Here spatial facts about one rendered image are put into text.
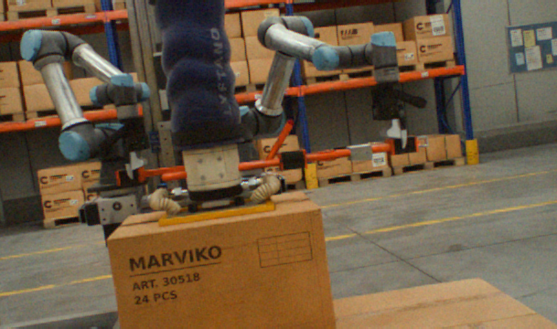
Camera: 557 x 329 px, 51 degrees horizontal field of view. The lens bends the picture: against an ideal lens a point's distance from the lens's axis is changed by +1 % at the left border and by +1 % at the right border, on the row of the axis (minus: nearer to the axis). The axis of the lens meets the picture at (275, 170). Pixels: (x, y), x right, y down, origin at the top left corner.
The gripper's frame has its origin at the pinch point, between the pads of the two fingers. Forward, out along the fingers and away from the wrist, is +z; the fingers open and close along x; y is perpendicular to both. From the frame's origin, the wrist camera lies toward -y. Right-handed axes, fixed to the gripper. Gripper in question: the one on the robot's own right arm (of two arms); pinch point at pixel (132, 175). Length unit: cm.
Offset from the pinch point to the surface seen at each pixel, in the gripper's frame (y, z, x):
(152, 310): 9, 35, -48
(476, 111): 489, 31, 868
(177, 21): 26, -45, -35
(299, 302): 50, 39, -47
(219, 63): 37, -32, -33
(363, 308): 72, 53, -21
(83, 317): -25, 48, 2
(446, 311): 96, 53, -34
